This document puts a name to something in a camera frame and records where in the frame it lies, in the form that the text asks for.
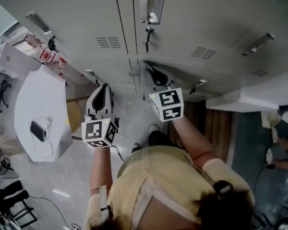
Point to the person's shoe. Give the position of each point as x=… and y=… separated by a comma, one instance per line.
x=154, y=128
x=136, y=148

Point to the white table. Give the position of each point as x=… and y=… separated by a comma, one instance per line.
x=40, y=97

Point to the round wooden stool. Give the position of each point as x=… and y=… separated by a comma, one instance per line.
x=74, y=116

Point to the black and white clip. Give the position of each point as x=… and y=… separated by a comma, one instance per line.
x=223, y=188

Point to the person's right forearm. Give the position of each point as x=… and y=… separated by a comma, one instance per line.
x=192, y=142

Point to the person's left shoe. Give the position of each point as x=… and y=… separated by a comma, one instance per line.
x=136, y=148

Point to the person's right shoe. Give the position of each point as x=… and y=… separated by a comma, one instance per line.
x=154, y=128

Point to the white low partition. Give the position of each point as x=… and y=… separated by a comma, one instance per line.
x=254, y=97

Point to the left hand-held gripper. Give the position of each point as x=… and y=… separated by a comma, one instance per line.
x=96, y=132

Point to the brown slatted wooden board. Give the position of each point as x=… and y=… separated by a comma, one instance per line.
x=216, y=133

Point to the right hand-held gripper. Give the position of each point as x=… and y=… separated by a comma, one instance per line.
x=169, y=104

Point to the person's black trousers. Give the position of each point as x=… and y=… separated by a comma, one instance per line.
x=160, y=139

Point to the grey metal locker cabinet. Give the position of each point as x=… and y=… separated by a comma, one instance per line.
x=74, y=13

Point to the person's left forearm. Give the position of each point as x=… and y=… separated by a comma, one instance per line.
x=100, y=169

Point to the person's pale yellow top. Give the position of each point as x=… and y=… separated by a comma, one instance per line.
x=163, y=171

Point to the group of clear red-capped jugs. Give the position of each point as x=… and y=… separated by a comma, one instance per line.
x=48, y=56

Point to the black office chair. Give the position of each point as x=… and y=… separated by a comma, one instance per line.
x=2, y=95

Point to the white cardboard box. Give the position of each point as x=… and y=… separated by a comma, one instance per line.
x=16, y=61

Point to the black power bank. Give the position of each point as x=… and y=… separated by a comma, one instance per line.
x=37, y=131

